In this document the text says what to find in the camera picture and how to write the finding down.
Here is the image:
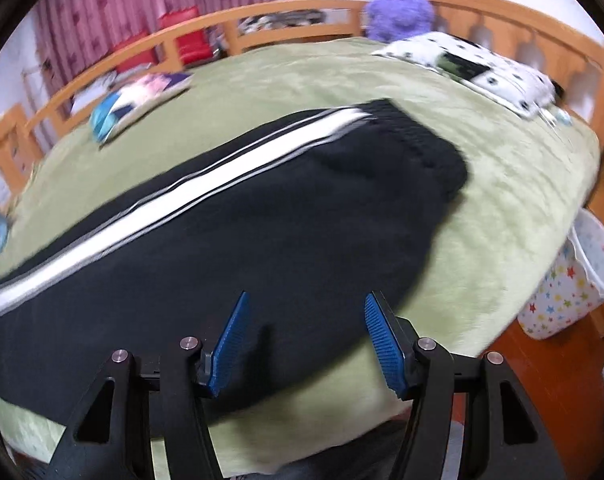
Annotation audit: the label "purple plush toy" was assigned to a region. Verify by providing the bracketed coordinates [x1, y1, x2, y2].
[366, 0, 437, 44]

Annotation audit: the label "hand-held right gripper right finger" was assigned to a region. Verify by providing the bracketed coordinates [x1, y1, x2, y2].
[364, 290, 567, 480]

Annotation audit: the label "dark rectangular pouch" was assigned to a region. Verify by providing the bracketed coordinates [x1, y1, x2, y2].
[436, 50, 487, 82]

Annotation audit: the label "white star-patterned bin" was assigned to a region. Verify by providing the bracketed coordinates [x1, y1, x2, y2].
[518, 208, 604, 342]

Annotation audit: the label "pink curtain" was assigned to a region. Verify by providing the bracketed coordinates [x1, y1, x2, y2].
[34, 0, 277, 92]

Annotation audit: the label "green fleece blanket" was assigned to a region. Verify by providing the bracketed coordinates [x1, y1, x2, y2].
[0, 35, 602, 478]

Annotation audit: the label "black pants with white stripes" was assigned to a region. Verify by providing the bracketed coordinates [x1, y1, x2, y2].
[0, 99, 469, 412]

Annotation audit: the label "white black-spotted pillow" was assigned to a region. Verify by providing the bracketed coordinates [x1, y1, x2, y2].
[372, 31, 557, 120]

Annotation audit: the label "red chair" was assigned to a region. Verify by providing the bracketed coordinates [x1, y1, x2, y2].
[111, 31, 157, 76]
[158, 6, 217, 65]

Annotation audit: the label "blue and white cushion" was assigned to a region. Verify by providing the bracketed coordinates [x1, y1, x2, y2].
[89, 91, 148, 144]

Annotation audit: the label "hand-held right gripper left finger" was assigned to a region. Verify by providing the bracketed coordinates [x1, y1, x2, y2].
[51, 290, 251, 480]

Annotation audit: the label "pink book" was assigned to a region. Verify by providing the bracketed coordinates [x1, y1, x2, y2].
[122, 72, 193, 111]

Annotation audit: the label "wooden bed frame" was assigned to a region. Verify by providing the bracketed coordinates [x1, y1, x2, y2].
[0, 0, 604, 216]

